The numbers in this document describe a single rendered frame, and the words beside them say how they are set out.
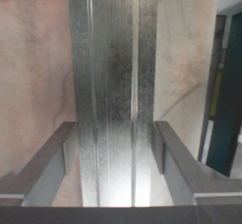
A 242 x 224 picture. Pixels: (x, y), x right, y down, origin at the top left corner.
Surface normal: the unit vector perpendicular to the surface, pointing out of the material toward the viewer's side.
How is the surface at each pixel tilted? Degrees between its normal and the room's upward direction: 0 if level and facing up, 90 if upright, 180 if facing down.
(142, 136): 0
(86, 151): 0
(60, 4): 0
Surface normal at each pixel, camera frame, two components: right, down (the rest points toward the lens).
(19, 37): 0.00, 0.25
